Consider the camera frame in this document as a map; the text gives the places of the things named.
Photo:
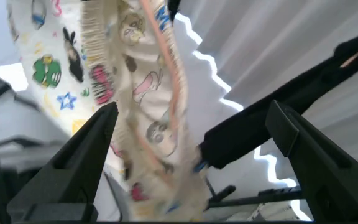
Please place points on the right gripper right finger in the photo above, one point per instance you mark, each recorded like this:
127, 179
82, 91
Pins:
331, 180

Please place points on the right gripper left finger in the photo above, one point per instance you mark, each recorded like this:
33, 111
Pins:
67, 174

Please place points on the black garment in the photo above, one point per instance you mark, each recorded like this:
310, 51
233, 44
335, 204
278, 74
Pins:
244, 130

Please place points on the pink clothes hanger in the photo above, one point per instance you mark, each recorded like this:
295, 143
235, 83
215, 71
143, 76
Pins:
353, 57
171, 71

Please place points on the cream printed garment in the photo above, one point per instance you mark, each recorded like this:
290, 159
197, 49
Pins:
141, 62

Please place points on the white curtain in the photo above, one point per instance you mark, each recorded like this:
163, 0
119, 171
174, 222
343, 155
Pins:
259, 46

